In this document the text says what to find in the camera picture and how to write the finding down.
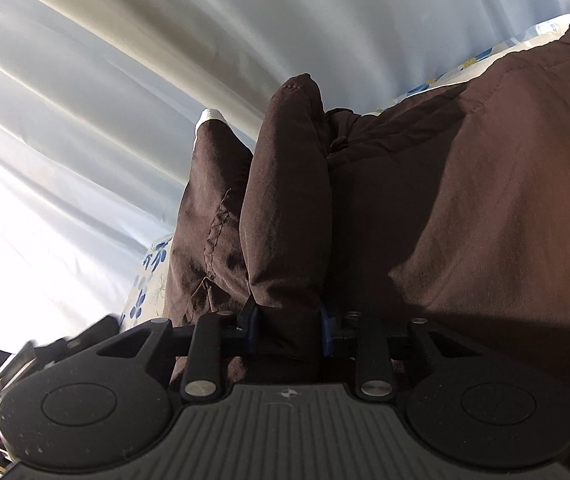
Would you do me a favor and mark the dark brown jacket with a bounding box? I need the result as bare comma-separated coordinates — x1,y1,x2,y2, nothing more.
162,12,570,402

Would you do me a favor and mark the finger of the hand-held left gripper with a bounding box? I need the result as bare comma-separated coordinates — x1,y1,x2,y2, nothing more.
65,313,122,357

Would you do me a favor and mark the blue floral bed sheet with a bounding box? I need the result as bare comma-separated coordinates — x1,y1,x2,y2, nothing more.
119,7,570,333

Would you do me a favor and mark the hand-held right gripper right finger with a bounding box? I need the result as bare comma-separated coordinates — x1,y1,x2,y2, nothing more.
318,306,472,403

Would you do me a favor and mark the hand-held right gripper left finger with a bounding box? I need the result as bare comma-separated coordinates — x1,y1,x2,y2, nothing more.
96,299,262,403

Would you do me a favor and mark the white curtain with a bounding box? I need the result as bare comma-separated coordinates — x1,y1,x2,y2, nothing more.
0,0,570,366

